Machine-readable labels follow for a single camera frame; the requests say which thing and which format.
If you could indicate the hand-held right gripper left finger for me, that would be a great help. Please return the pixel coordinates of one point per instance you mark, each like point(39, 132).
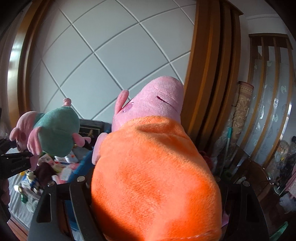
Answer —
point(78, 204)

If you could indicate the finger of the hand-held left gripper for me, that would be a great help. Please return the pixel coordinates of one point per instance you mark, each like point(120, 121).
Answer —
point(5, 143)
point(23, 153)

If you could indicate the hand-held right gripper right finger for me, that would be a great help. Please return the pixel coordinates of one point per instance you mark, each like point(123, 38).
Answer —
point(245, 208)

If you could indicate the blue plastic crate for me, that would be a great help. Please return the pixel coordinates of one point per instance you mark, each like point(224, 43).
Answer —
point(82, 166)

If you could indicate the pig plush teal shirt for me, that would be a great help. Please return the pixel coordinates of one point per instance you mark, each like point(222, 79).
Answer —
point(57, 132)

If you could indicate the pig plush orange dress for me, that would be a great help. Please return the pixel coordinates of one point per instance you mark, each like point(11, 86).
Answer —
point(150, 173)

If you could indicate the round wooden desktop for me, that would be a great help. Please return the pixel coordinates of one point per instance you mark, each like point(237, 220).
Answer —
point(18, 228)

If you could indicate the wooden chair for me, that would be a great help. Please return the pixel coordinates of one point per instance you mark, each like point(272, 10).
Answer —
point(254, 171)

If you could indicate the green cloth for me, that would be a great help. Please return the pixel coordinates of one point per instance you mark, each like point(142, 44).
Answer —
point(279, 231)

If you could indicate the white curtain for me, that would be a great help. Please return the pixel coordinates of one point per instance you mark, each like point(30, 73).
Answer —
point(5, 92)

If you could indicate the clear plastic bag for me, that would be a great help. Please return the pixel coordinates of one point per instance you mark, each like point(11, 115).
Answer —
point(284, 157)

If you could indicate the black gift box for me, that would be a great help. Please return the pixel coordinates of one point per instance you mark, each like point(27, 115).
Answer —
point(92, 129)

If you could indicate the rolled patterned carpet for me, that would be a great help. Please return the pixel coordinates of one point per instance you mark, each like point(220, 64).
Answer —
point(242, 109)

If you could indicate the wooden glass partition screen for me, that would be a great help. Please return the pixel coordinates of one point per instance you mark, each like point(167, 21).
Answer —
point(272, 104)

